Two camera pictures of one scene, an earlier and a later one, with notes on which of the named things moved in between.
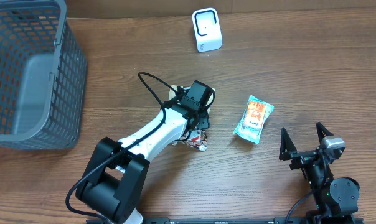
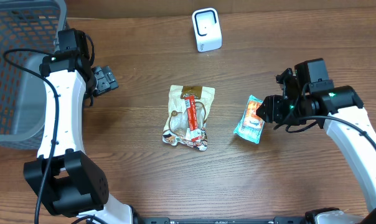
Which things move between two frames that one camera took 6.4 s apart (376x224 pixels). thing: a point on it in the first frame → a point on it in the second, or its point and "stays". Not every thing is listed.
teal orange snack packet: (251, 124) stays
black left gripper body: (202, 119) → (104, 81)
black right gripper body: (304, 155) → (275, 109)
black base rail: (223, 220) stays
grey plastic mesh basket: (37, 76) stays
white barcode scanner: (207, 29) stays
